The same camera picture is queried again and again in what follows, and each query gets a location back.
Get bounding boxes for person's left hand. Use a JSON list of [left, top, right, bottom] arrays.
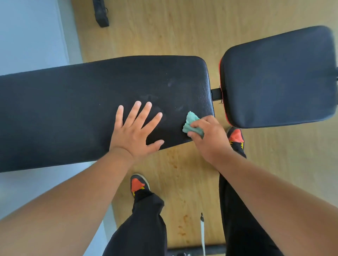
[[109, 101, 165, 162]]

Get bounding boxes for person's right hand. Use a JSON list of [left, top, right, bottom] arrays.
[[187, 115, 233, 166]]

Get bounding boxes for green cleaning cloth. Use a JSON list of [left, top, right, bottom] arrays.
[[182, 111, 204, 139]]

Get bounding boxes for black weight bench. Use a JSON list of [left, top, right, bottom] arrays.
[[0, 25, 338, 173]]

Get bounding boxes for person's left forearm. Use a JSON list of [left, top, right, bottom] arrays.
[[0, 149, 134, 256]]

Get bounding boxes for person's right forearm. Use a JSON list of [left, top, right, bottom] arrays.
[[214, 150, 338, 256]]

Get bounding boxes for person's right red black shoe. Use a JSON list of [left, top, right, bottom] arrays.
[[226, 126, 246, 156]]

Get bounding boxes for person's red black shoe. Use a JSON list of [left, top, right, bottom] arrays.
[[130, 174, 150, 197], [226, 126, 246, 156]]

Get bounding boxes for person's left red black shoe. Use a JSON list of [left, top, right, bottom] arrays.
[[130, 174, 150, 197]]

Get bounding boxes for person's black trousers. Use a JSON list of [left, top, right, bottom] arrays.
[[102, 147, 284, 256]]

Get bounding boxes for black bench with headrest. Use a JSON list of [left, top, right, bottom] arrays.
[[92, 0, 109, 28]]

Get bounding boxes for white cord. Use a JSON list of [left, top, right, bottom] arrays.
[[200, 213, 207, 256]]

